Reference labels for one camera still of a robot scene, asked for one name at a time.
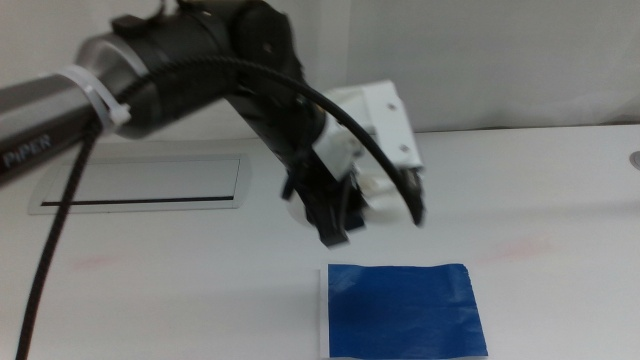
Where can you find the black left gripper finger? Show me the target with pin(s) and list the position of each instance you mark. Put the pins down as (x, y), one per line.
(332, 232)
(355, 217)

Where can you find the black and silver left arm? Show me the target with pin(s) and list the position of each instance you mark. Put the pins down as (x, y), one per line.
(175, 45)

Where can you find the blue mat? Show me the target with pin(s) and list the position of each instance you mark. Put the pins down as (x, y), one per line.
(400, 310)

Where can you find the white zip tie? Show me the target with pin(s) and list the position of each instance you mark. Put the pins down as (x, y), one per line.
(100, 100)

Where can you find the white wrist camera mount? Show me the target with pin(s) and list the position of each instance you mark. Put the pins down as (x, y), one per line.
(390, 125)

